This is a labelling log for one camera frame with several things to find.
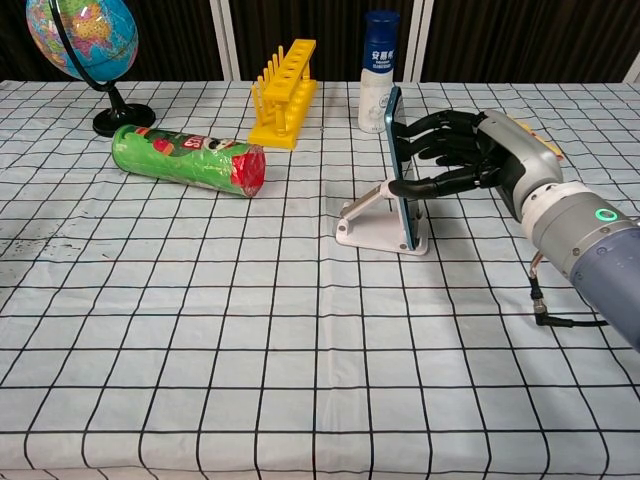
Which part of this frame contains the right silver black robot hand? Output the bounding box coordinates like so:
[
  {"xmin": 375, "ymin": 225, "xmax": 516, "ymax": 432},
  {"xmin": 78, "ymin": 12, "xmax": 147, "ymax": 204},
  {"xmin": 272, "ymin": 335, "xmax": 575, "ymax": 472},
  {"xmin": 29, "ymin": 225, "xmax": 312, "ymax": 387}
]
[{"xmin": 389, "ymin": 109, "xmax": 562, "ymax": 222}]

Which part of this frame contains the black smartphone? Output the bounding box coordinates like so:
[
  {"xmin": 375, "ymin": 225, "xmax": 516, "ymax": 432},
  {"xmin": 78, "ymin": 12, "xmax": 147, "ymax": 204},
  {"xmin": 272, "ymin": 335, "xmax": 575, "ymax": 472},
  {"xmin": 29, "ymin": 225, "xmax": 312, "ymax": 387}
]
[{"xmin": 384, "ymin": 85, "xmax": 419, "ymax": 251}]

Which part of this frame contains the white folding phone stand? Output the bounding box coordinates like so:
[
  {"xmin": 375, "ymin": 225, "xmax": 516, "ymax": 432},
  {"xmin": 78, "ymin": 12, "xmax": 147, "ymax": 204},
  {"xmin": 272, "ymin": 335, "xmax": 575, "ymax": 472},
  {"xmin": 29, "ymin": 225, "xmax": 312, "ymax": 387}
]
[{"xmin": 334, "ymin": 179, "xmax": 430, "ymax": 257}]

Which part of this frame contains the blue globe on black stand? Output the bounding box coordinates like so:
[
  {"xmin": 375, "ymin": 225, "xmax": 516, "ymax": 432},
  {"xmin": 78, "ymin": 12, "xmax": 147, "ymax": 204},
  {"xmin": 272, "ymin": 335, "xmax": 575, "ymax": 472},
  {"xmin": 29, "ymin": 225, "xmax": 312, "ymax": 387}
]
[{"xmin": 25, "ymin": 0, "xmax": 157, "ymax": 137}]

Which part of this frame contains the yellow rubber chicken toy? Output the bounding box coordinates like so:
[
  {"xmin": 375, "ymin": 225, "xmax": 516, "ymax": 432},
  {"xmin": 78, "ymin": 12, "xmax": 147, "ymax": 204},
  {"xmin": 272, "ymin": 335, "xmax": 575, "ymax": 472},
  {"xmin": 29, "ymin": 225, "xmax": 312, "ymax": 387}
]
[{"xmin": 507, "ymin": 115, "xmax": 565, "ymax": 162}]

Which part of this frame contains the white bottle with blue cap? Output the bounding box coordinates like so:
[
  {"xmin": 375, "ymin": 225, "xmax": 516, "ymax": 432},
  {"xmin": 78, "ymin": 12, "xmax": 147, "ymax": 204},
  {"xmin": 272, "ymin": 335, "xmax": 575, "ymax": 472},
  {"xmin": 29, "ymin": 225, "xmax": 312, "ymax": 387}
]
[{"xmin": 357, "ymin": 9, "xmax": 401, "ymax": 135}]

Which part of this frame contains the yellow test tube rack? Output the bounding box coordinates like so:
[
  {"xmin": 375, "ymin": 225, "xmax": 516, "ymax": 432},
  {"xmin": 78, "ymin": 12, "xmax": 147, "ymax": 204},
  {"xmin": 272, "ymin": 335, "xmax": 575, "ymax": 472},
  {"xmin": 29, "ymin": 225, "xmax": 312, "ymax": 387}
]
[{"xmin": 248, "ymin": 38, "xmax": 319, "ymax": 151}]

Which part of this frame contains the white black checkered tablecloth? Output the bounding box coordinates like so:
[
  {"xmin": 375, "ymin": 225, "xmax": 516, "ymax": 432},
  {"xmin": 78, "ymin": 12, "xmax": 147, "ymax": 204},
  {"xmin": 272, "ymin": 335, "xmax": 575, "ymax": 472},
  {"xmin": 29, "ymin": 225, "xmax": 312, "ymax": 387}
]
[{"xmin": 0, "ymin": 78, "xmax": 640, "ymax": 480}]

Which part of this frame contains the green chips can red lid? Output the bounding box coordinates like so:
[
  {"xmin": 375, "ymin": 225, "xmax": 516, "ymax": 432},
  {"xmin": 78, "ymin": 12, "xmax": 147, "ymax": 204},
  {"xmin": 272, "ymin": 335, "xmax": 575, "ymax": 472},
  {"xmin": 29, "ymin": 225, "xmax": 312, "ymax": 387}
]
[{"xmin": 110, "ymin": 124, "xmax": 267, "ymax": 201}]

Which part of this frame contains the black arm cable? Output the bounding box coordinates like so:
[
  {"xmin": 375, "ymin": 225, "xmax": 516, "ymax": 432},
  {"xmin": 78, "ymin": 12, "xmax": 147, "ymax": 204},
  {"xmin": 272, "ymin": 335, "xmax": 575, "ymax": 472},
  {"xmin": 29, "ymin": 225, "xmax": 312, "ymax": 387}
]
[{"xmin": 527, "ymin": 249, "xmax": 612, "ymax": 329}]

